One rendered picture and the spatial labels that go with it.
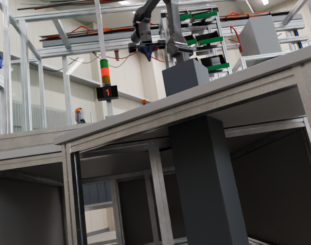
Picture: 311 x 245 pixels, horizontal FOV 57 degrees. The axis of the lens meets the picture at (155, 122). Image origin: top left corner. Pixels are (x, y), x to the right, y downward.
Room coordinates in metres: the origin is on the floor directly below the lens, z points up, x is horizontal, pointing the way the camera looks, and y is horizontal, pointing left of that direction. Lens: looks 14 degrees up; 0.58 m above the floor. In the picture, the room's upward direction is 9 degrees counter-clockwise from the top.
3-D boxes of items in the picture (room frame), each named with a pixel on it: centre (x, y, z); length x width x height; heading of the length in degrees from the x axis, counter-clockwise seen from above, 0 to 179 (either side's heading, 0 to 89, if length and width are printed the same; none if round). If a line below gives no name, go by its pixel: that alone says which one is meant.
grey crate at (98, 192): (3.47, 0.85, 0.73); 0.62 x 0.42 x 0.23; 95
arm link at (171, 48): (1.08, -0.15, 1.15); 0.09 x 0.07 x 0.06; 123
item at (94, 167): (1.92, 0.09, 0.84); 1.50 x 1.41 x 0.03; 95
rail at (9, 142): (1.30, 0.31, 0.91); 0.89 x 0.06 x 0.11; 95
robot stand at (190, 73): (1.08, -0.15, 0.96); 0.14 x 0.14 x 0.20; 59
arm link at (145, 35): (1.29, -0.02, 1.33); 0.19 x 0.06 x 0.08; 95
